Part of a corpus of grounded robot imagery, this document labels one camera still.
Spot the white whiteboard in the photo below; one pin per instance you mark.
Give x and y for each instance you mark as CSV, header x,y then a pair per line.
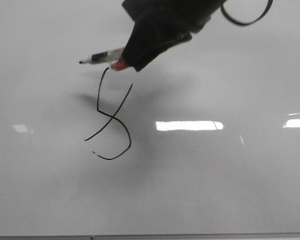
x,y
205,139

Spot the black capped whiteboard marker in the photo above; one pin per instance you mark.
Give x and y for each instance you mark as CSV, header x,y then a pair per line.
x,y
112,57

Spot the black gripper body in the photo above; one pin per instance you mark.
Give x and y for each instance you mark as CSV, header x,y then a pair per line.
x,y
189,15

